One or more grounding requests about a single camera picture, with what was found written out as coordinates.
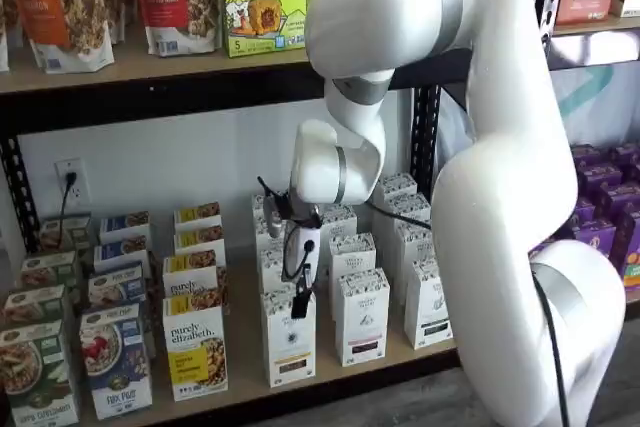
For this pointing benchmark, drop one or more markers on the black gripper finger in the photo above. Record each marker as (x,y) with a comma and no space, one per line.
(300,308)

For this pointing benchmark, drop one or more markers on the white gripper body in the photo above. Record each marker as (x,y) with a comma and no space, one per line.
(307,262)

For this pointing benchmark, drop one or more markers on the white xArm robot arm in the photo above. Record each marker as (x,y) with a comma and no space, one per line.
(500,197)

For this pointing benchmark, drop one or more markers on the white tea box pink strip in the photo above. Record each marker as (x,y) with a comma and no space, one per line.
(342,227)
(352,257)
(362,322)

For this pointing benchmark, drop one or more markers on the wooden shelf board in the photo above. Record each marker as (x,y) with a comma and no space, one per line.
(245,327)
(570,31)
(175,64)

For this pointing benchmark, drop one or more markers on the white tea box black strip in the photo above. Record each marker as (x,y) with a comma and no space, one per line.
(405,207)
(412,247)
(400,186)
(420,317)

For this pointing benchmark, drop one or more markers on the Purely Elizabeth yellow label box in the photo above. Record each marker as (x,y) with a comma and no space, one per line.
(190,277)
(200,239)
(195,342)
(197,214)

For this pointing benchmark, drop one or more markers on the blue flax cereal box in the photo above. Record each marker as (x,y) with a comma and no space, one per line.
(115,362)
(120,249)
(115,287)
(125,224)

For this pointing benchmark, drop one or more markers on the green apple cinnamon cereal box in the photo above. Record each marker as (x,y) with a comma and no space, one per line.
(35,377)
(47,269)
(65,232)
(32,304)

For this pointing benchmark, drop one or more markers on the green Bobo's apple pie box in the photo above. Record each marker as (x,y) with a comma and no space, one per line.
(265,7)

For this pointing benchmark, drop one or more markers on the white sheet with teal stripe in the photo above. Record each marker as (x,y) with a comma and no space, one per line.
(600,112)

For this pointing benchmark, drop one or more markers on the granola bag orange label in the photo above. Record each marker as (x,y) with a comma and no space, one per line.
(60,7)

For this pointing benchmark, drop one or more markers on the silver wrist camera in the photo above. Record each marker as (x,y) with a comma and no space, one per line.
(274,219)

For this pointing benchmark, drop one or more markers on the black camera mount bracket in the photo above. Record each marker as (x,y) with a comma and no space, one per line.
(285,207)

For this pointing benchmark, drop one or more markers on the black metal shelving frame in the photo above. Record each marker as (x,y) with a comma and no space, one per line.
(150,102)
(600,49)

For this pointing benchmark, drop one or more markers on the white wall outlet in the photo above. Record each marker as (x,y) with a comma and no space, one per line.
(60,187)

